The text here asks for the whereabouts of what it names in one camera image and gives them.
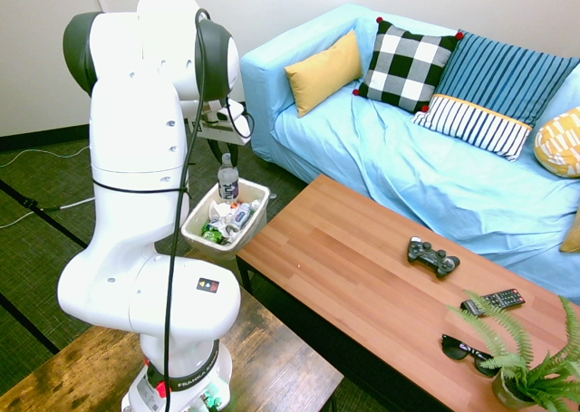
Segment green wrapper trash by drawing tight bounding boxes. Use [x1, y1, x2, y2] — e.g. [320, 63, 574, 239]
[200, 221, 227, 245]

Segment yellow white patterned pillow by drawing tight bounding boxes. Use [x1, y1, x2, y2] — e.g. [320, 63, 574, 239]
[533, 106, 580, 179]

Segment white discarded bottle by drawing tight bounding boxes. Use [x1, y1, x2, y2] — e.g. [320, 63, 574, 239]
[227, 202, 253, 235]

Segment clear plastic water bottle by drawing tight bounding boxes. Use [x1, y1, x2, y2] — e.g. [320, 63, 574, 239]
[217, 152, 240, 204]

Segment black sunglasses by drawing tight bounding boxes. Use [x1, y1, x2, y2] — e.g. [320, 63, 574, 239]
[440, 333, 501, 378]

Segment mustard pillow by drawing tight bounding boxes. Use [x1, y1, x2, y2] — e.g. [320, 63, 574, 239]
[558, 210, 580, 254]

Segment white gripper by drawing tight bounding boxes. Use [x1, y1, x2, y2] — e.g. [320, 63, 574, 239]
[188, 112, 253, 167]

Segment blue striped pillow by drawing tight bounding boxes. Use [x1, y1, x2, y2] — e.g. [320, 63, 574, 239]
[433, 30, 580, 128]

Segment white floor cable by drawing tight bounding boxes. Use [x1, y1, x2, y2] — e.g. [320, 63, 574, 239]
[0, 196, 96, 230]

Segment beige trash bin with liner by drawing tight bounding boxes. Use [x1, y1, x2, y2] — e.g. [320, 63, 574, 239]
[180, 177, 272, 263]

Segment plain yellow pillow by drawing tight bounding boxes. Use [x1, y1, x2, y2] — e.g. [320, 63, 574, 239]
[284, 29, 364, 119]

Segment black game controller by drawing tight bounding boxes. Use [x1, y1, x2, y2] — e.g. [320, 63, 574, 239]
[406, 235, 461, 279]

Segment light blue sofa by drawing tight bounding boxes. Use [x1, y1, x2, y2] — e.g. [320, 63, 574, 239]
[239, 3, 580, 305]

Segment black tv remote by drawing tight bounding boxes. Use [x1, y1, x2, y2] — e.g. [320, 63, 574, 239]
[459, 287, 527, 317]

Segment green fern plant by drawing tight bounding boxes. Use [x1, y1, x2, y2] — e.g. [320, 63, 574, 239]
[447, 290, 580, 412]

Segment white navy striped pillow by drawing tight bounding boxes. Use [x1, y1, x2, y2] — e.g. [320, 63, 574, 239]
[411, 93, 534, 163]

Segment green plant pot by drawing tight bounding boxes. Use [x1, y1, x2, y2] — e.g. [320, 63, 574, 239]
[491, 367, 536, 409]

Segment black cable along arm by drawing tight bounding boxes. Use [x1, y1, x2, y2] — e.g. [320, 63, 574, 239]
[162, 7, 212, 412]

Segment crumpled white paper trash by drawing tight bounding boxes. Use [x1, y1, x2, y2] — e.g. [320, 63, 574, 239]
[208, 199, 233, 223]

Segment black white checkered pillow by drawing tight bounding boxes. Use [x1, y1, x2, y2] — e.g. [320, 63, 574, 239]
[352, 16, 465, 114]

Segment thin green floor cable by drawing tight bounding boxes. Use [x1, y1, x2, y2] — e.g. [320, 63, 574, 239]
[0, 145, 91, 168]

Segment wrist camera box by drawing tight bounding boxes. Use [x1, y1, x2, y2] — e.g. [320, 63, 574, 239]
[215, 106, 249, 132]

